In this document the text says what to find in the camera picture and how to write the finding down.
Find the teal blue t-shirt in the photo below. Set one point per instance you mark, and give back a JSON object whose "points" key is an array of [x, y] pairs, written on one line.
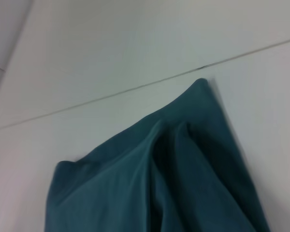
{"points": [[147, 174]]}

